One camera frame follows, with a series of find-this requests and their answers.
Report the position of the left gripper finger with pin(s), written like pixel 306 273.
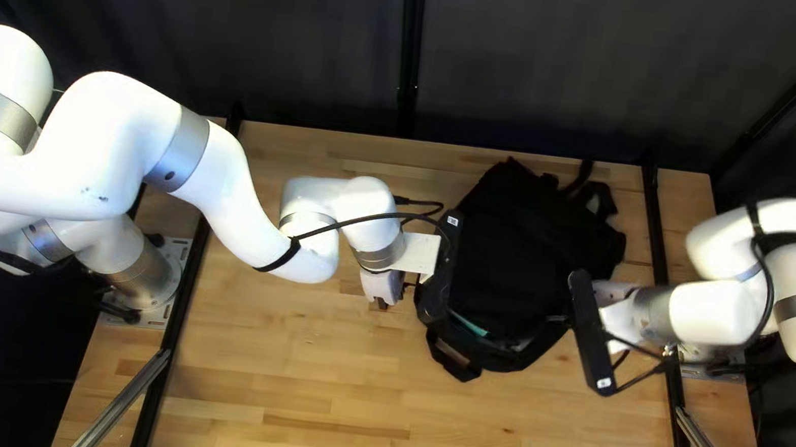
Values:
pixel 381 303

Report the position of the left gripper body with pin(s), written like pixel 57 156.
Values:
pixel 381 283

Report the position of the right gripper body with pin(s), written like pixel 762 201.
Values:
pixel 616 314

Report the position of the black backpack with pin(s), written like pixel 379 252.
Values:
pixel 517 254

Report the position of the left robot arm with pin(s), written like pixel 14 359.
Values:
pixel 109 139

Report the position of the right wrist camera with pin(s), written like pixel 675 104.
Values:
pixel 591 333

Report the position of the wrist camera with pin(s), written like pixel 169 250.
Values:
pixel 435 290
pixel 591 333

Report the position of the white camera bracket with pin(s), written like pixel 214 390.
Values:
pixel 421 253

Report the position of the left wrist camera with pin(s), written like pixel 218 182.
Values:
pixel 435 290

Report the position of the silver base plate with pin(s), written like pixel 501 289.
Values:
pixel 171 255
pixel 713 366

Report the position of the black frame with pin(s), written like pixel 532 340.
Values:
pixel 409 40

